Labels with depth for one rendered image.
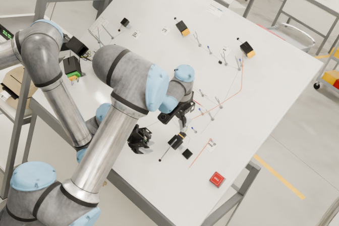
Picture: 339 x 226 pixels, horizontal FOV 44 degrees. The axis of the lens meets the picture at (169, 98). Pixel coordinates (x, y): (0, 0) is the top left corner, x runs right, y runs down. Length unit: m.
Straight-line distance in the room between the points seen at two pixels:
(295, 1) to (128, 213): 7.13
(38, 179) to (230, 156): 1.02
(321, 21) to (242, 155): 6.73
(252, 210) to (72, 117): 2.55
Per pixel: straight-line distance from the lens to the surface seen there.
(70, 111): 1.40
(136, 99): 1.09
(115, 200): 2.23
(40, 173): 1.23
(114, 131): 1.12
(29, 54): 1.34
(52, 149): 2.49
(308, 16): 8.65
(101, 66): 1.13
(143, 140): 1.67
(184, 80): 1.52
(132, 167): 2.07
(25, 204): 1.24
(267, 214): 3.79
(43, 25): 1.44
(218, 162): 1.97
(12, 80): 2.69
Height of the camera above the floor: 2.24
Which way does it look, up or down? 29 degrees down
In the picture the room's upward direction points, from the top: 22 degrees clockwise
